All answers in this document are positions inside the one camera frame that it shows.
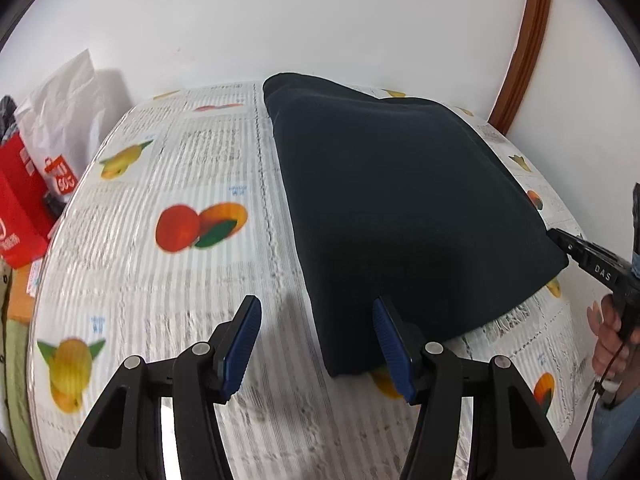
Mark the wooden bedside cabinet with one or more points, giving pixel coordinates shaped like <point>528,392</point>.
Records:
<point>21,306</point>

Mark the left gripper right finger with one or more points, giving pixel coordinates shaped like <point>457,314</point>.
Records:
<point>511,437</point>

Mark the plaid grey cloth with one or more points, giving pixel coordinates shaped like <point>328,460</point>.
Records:
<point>8,124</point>

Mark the white plastic shopping bag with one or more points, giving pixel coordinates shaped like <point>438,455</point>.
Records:
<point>64,121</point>

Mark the small packets on cabinet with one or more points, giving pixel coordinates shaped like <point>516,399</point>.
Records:
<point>33,278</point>

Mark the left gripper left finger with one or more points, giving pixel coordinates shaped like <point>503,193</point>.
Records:
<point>121,436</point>

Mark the brown wooden door frame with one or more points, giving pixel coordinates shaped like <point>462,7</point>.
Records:
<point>522,64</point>

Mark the person's right hand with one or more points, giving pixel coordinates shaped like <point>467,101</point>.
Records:
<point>604,322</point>

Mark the person's jeans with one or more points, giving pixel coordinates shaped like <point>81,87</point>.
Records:
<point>615,440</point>

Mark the black sweatshirt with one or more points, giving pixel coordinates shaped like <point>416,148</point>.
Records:
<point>400,198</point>

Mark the fruit print tablecloth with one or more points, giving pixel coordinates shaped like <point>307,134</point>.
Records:
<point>150,262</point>

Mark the green bed sheet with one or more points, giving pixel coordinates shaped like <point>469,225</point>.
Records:
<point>16,388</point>

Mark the red paper shopping bag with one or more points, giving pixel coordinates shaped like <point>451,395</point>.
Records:
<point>26,219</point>

